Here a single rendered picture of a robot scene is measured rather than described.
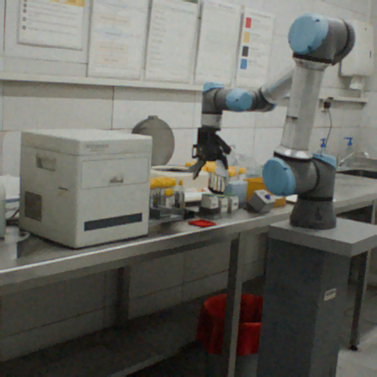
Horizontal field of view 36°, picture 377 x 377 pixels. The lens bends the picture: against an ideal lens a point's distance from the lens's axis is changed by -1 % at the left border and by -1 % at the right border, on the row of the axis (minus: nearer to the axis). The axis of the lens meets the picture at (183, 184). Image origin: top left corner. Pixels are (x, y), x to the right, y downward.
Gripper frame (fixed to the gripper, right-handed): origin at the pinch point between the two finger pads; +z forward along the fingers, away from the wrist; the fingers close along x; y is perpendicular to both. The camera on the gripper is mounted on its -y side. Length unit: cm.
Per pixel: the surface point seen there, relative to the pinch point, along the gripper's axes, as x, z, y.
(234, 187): -2.8, 3.3, -18.2
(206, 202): 0.3, 6.6, 2.1
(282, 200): 4.9, 9.5, -41.0
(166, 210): 4.1, 6.0, 27.0
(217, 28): -54, -63, -66
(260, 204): 8.8, 8.3, -19.4
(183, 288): -56, 67, -56
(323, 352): 49, 48, -3
